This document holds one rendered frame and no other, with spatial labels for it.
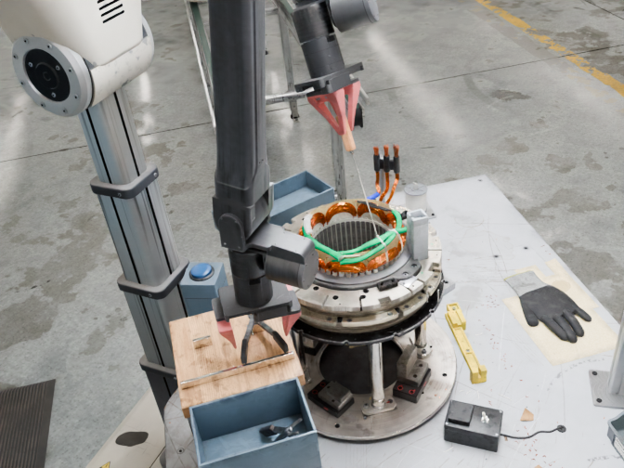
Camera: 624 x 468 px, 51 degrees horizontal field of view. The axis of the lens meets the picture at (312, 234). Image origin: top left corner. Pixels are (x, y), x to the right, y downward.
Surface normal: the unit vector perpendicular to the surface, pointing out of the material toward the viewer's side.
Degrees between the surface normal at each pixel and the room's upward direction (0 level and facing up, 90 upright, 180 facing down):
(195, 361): 0
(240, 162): 85
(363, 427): 0
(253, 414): 90
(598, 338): 0
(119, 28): 90
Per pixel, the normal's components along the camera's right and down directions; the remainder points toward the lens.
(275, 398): 0.27, 0.54
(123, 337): -0.10, -0.80
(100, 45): 0.91, 0.17
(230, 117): -0.37, 0.57
